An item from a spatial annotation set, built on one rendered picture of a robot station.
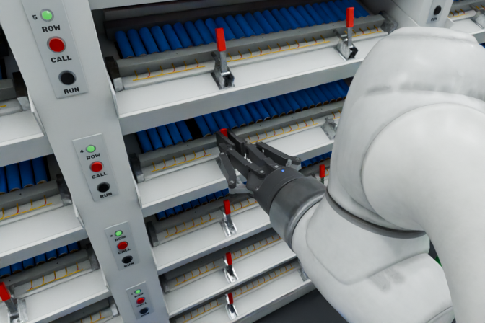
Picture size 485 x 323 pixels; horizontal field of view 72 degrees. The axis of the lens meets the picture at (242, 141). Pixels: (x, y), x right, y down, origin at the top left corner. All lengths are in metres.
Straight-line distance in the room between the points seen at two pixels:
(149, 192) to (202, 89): 0.22
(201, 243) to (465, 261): 0.65
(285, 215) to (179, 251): 0.42
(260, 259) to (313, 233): 0.63
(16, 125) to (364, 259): 0.46
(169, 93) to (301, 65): 0.25
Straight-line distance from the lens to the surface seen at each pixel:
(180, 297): 0.95
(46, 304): 0.81
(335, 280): 0.36
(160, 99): 0.54
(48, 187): 0.66
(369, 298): 0.34
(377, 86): 0.28
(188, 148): 0.67
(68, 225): 0.65
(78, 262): 0.80
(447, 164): 0.24
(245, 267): 0.98
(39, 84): 0.49
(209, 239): 0.80
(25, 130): 0.54
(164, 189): 0.65
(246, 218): 0.83
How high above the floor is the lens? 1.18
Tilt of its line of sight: 36 degrees down
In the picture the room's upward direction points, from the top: straight up
